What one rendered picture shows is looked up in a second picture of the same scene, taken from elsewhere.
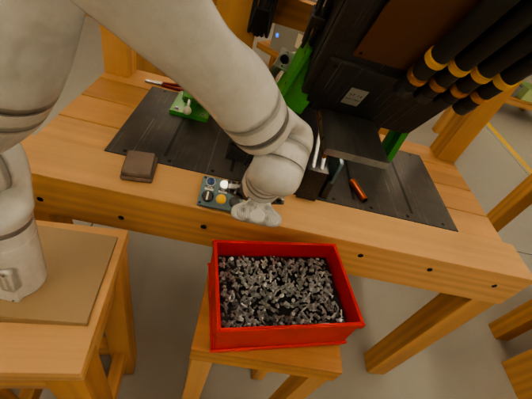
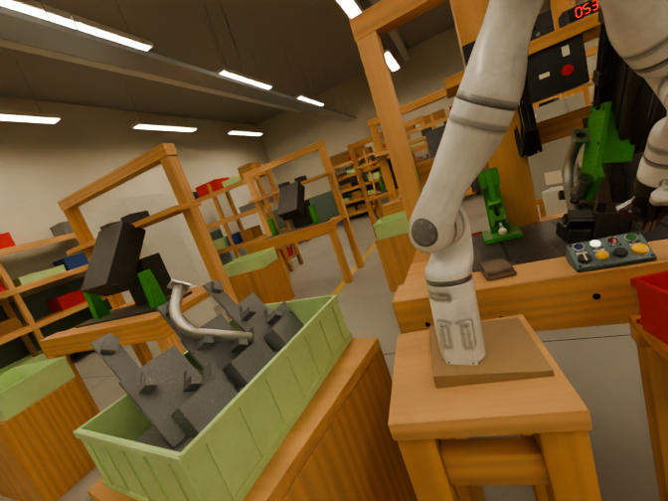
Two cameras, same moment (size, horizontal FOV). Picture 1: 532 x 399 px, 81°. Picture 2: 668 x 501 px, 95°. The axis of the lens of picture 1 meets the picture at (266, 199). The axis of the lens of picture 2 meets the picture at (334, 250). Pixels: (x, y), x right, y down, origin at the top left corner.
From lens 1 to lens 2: 0.46 m
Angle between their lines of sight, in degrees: 44
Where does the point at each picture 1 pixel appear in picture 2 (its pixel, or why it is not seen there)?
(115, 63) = not seen: hidden behind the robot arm
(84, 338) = (562, 384)
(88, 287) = (528, 349)
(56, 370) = (558, 409)
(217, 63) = not seen: outside the picture
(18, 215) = (468, 260)
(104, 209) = (484, 314)
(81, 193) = not seen: hidden behind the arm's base
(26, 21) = (516, 45)
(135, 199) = (512, 289)
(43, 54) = (522, 61)
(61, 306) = (517, 363)
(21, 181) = (466, 230)
